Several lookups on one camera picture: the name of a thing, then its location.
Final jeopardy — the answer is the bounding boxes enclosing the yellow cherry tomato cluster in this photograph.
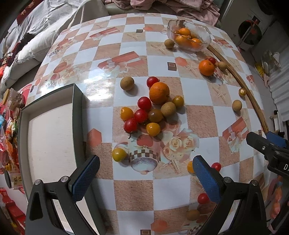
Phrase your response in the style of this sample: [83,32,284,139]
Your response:
[146,122,161,137]
[120,107,134,121]

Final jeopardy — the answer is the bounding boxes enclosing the yellow cherry tomato lone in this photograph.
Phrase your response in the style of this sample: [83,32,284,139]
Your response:
[112,147,128,162]

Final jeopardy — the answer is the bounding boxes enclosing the red tomato bottom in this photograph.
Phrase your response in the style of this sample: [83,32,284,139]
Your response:
[197,193,210,204]

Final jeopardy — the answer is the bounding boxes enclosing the long bamboo stick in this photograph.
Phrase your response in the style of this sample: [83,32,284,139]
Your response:
[207,44,269,134]

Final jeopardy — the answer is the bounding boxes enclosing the golden ball at edge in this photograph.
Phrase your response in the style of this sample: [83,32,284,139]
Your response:
[238,88,247,97]

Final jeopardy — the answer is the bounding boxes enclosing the brown longan in cluster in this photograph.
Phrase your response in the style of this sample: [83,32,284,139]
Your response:
[160,102,176,118]

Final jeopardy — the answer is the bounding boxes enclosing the dark olive cherry tomato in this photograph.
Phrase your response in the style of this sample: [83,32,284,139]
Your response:
[148,109,163,123]

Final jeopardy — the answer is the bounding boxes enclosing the orange-brown tomato right of orange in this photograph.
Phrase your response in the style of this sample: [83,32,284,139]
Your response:
[172,95,184,109]

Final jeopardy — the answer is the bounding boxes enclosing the white shallow box tray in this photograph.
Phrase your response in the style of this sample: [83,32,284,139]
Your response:
[18,84,105,234]

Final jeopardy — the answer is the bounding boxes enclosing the orange near table edge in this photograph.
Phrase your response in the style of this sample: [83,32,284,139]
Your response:
[198,60,215,76]

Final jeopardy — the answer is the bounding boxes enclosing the red tomato behind edge orange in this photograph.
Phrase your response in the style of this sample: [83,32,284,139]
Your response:
[208,57,216,65]

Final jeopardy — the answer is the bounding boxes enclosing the red cherry tomato middle cluster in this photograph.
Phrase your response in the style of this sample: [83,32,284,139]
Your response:
[134,109,148,123]

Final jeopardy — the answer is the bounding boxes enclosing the red cherry tomato cluster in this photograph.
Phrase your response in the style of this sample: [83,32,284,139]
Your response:
[123,118,138,134]
[134,109,148,123]

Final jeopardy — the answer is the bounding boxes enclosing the red cherry tomato lower cluster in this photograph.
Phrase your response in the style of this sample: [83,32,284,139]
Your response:
[123,118,138,134]

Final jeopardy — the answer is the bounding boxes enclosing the red cherry tomato centre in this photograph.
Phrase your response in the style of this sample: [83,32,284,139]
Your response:
[137,97,152,112]

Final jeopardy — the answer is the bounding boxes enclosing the large orange centre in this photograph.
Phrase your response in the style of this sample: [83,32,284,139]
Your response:
[149,82,170,105]

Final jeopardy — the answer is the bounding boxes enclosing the round black red fan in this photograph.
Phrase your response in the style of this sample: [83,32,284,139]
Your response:
[237,19,263,46]

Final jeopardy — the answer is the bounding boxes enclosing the orange in bowl right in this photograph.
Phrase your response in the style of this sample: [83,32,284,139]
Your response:
[190,38,202,50]

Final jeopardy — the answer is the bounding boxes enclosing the orange in bowl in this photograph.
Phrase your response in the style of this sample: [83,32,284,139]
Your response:
[174,35,191,48]
[190,38,202,50]
[178,27,191,37]

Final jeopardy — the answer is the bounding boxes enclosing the red cherry tomato behind orange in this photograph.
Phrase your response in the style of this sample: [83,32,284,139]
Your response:
[146,76,160,89]

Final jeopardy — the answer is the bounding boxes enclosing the pile of snack packets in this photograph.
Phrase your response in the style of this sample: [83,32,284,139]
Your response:
[1,88,25,192]

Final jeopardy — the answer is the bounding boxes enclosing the orange in bowl left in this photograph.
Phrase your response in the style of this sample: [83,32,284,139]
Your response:
[174,35,191,48]

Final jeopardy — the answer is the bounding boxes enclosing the clear glass fruit bowl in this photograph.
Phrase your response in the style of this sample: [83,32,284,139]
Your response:
[167,20,212,52]

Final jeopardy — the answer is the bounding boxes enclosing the brown longan beside bowl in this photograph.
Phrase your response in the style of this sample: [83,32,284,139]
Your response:
[164,39,175,50]

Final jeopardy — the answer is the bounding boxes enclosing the orange in bowl top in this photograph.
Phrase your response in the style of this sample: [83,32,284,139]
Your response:
[178,27,191,37]

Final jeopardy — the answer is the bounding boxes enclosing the pink crumpled blanket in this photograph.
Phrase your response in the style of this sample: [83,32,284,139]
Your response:
[103,1,220,26]

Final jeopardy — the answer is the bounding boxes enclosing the white grey sofa cushion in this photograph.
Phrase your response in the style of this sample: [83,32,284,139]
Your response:
[1,1,109,93]

